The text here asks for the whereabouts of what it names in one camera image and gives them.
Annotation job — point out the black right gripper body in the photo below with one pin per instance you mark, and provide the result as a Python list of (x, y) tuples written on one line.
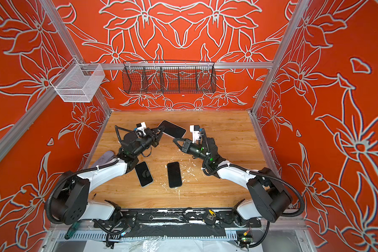
[(195, 150)]

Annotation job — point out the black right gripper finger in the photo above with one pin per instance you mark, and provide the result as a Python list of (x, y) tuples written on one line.
[(179, 142), (182, 148)]

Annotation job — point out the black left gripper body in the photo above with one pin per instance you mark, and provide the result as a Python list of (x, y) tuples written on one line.
[(148, 140)]

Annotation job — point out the black phone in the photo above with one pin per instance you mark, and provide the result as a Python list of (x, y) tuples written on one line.
[(174, 175), (143, 174), (172, 130)]

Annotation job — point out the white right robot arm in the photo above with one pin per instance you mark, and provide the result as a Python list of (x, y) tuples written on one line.
[(271, 197)]

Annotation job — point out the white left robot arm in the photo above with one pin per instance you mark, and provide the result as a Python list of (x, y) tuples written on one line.
[(68, 202)]

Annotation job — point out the lavender grey phone case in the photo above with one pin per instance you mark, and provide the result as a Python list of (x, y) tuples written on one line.
[(105, 158)]

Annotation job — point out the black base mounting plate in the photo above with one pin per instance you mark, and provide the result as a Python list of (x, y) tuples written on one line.
[(216, 218)]

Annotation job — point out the green circuit board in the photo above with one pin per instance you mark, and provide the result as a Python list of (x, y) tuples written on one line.
[(244, 239)]

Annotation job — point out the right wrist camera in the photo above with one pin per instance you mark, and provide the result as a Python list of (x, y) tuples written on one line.
[(197, 134)]

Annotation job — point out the black wire basket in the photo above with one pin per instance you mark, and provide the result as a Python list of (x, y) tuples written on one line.
[(169, 80)]

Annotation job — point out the aluminium horizontal back rail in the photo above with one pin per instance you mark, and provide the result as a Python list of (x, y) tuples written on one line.
[(217, 66)]

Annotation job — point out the white slotted cable duct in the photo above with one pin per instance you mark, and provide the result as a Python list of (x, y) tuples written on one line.
[(101, 236)]

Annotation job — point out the white wire basket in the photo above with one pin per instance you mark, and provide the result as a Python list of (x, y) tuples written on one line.
[(75, 84)]

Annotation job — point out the green handled screwdriver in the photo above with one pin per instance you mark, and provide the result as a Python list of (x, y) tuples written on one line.
[(72, 230)]

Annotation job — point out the aluminium left side rail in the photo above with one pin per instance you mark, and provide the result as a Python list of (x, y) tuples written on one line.
[(22, 126)]

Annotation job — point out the aluminium frame post left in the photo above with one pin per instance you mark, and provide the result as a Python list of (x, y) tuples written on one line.
[(64, 34)]

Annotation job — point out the aluminium frame post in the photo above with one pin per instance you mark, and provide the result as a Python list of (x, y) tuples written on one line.
[(289, 33), (64, 34)]

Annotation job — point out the aluminium frame post right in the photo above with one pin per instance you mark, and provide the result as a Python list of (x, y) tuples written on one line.
[(289, 33)]

